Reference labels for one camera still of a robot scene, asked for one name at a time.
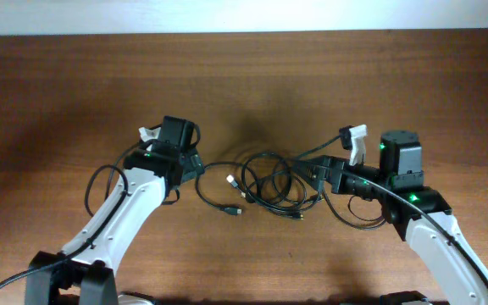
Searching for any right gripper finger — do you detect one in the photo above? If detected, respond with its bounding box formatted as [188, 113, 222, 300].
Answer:
[291, 155, 333, 178]
[298, 169, 331, 192]

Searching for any thin black usb cable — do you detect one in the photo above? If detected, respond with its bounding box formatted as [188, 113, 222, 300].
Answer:
[269, 158, 387, 230]

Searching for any thick black cable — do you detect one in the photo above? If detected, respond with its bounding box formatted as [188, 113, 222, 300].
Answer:
[225, 151, 325, 215]

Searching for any short black usb cable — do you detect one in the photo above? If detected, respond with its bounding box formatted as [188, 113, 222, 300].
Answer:
[193, 160, 253, 217]

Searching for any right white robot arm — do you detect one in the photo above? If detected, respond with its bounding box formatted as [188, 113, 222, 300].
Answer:
[293, 130, 488, 304]

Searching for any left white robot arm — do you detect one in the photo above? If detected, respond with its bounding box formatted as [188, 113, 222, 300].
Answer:
[25, 116, 201, 304]

